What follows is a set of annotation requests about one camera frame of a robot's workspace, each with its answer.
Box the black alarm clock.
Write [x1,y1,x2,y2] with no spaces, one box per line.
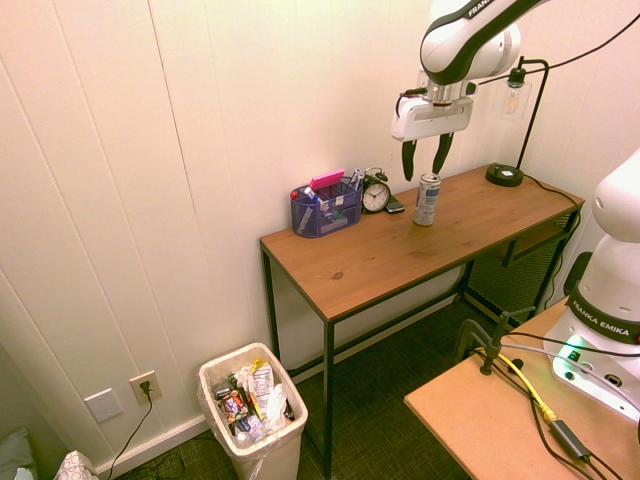
[360,166,392,215]

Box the pink sticky note pad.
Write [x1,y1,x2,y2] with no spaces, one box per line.
[309,168,346,191]

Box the silver drink can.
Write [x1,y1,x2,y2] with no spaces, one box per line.
[412,172,442,228]

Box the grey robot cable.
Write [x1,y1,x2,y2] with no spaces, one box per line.
[499,342,640,406]

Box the black power cord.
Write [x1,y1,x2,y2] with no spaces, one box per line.
[106,381,187,480]

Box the black desk lamp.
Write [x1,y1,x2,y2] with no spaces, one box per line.
[485,55,551,188]

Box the black cable adapter box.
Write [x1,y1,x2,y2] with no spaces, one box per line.
[548,420,594,462]

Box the beige wall power outlet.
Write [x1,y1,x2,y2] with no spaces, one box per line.
[128,369,164,405]

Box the crumpled white paper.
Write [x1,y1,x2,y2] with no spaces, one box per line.
[264,382,294,432]

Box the patterned white cloth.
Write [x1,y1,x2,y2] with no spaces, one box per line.
[52,450,99,480]

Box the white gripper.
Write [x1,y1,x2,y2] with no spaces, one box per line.
[390,83,478,183]

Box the white trash bin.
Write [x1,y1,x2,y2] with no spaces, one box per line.
[197,341,310,480]

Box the light wooden robot table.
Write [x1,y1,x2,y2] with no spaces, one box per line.
[403,295,640,480]

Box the yellow ethernet cable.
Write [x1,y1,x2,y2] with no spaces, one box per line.
[473,346,558,422]

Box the teal cushion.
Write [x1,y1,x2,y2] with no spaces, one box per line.
[0,426,37,480]

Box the black table clamp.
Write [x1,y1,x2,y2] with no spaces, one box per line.
[452,306,535,377]

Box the colourful snack wrapper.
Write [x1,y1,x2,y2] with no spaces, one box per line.
[219,388,250,420]

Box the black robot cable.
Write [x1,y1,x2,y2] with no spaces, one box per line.
[478,9,640,86]

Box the wooden desk with black frame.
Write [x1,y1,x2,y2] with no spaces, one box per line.
[259,161,586,480]

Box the white blank wall plate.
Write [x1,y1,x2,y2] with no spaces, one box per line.
[83,387,125,424]

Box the blue mesh desk organizer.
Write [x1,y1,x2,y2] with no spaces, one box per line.
[290,175,365,239]

